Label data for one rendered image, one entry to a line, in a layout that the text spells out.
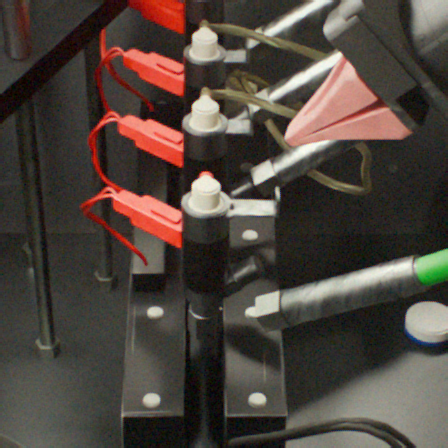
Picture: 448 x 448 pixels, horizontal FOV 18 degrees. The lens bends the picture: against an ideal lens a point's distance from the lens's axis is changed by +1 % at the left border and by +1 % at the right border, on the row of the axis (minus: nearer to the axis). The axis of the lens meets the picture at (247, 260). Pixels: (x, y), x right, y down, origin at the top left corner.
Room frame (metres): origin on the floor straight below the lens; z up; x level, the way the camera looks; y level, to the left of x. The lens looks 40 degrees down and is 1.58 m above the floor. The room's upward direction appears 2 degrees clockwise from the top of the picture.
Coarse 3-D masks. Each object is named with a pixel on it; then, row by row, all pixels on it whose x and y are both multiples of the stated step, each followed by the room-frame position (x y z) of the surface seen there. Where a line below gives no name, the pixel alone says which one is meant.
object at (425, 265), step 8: (424, 256) 0.50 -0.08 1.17; (432, 256) 0.49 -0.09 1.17; (440, 256) 0.49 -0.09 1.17; (424, 264) 0.49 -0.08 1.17; (432, 264) 0.49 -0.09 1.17; (440, 264) 0.49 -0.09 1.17; (424, 272) 0.49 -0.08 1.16; (432, 272) 0.49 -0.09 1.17; (440, 272) 0.49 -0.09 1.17; (424, 280) 0.49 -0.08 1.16; (432, 280) 0.49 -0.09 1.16; (440, 280) 0.49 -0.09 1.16
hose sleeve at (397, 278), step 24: (384, 264) 0.50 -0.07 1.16; (408, 264) 0.49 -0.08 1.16; (312, 288) 0.51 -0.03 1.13; (336, 288) 0.50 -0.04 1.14; (360, 288) 0.50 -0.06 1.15; (384, 288) 0.49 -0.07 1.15; (408, 288) 0.49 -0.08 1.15; (288, 312) 0.51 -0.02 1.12; (312, 312) 0.50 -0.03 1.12; (336, 312) 0.50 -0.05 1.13
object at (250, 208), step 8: (232, 200) 0.62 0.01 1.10; (240, 200) 0.62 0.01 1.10; (248, 200) 0.62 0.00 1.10; (240, 208) 0.62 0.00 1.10; (248, 208) 0.62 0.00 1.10; (256, 208) 0.62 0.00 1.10; (264, 208) 0.62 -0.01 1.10; (272, 208) 0.62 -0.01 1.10; (232, 216) 0.61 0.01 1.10; (240, 216) 0.61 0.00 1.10; (248, 216) 0.61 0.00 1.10; (256, 216) 0.61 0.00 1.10; (264, 216) 0.61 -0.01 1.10; (272, 216) 0.61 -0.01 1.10
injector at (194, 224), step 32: (192, 224) 0.60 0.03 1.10; (224, 224) 0.61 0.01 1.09; (192, 256) 0.61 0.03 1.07; (224, 256) 0.61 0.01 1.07; (192, 288) 0.60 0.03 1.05; (224, 288) 0.61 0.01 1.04; (192, 320) 0.61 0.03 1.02; (192, 352) 0.61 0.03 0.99; (192, 384) 0.61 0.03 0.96; (192, 416) 0.61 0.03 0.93
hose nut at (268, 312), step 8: (264, 296) 0.52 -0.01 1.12; (272, 296) 0.52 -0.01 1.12; (280, 296) 0.52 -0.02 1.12; (256, 304) 0.52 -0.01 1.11; (264, 304) 0.52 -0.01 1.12; (272, 304) 0.51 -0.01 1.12; (280, 304) 0.51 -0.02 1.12; (256, 312) 0.52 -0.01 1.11; (264, 312) 0.51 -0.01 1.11; (272, 312) 0.51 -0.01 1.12; (280, 312) 0.51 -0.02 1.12; (264, 320) 0.51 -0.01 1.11; (272, 320) 0.51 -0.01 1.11; (280, 320) 0.51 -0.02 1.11; (288, 320) 0.51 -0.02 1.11; (264, 328) 0.51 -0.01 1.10; (272, 328) 0.51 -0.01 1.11; (280, 328) 0.51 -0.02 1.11
